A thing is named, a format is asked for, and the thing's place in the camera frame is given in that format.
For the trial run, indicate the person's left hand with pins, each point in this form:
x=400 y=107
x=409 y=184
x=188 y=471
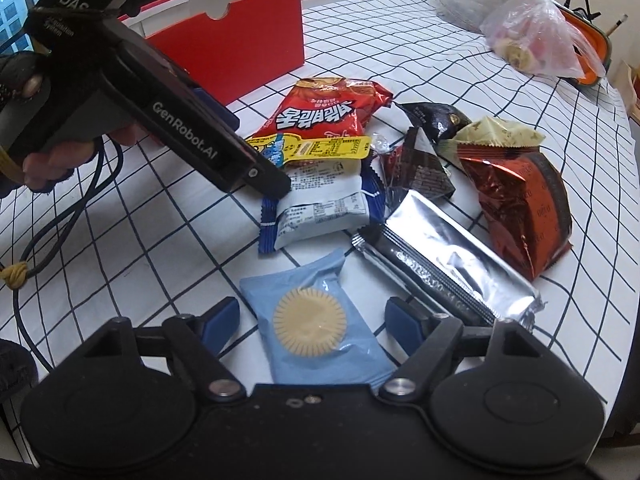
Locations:
x=55 y=162

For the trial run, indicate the light-tipped paintbrush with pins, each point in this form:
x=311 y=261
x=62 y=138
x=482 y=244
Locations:
x=616 y=25

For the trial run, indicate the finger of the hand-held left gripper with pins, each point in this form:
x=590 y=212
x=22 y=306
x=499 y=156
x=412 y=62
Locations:
x=272 y=182
x=222 y=114

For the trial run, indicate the window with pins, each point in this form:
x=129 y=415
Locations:
x=17 y=5

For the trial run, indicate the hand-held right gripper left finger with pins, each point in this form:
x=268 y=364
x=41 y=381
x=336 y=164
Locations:
x=222 y=317

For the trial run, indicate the pinkish clear plastic bag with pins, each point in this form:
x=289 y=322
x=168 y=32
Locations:
x=530 y=35

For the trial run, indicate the dark cloth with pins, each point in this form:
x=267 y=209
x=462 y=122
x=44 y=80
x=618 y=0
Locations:
x=15 y=370

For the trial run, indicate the silver foil snack packet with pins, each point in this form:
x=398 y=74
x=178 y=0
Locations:
x=450 y=235

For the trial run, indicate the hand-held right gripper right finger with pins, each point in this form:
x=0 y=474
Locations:
x=402 y=320

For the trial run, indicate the yellow blue snack packet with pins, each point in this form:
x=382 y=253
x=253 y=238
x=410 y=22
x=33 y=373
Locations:
x=327 y=149

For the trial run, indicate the small black snack packet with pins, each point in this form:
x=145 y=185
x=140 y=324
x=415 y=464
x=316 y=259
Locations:
x=435 y=117

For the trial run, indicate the cream patterned snack packet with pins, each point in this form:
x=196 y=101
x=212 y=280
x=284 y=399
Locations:
x=495 y=135

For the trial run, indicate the red cardboard box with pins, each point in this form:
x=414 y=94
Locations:
x=240 y=50

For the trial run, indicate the copper red snack bag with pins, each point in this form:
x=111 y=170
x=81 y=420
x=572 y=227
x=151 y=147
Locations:
x=515 y=210

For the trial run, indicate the white checked tablecloth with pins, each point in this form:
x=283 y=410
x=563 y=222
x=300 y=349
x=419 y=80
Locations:
x=150 y=240

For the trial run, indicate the orange collapsible basin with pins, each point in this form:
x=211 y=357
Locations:
x=596 y=47

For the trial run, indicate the light blue biscuit packet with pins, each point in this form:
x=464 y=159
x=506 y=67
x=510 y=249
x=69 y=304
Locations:
x=300 y=282

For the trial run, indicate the black snack bar packet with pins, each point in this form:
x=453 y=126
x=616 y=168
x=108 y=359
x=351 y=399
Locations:
x=400 y=256

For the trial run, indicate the small clear-wrapped candy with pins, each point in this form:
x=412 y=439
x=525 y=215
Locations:
x=380 y=143

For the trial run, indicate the dark brown triangular packet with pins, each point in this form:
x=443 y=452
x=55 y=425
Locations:
x=420 y=170

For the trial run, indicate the white blue snack packet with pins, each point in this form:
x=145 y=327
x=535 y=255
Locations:
x=320 y=205

